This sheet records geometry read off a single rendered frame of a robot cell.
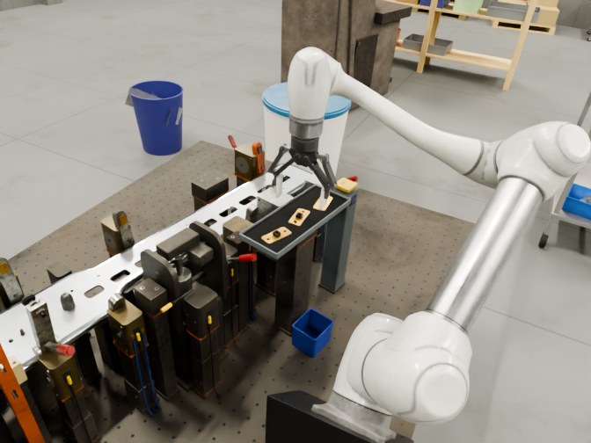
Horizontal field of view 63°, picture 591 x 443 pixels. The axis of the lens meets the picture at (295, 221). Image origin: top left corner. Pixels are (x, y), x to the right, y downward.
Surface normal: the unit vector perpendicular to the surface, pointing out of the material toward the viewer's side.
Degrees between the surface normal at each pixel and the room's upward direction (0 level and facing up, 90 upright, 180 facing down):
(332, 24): 92
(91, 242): 0
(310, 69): 77
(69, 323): 0
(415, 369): 37
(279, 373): 0
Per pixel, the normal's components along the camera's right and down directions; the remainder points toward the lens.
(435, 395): 0.19, -0.03
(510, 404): 0.06, -0.81
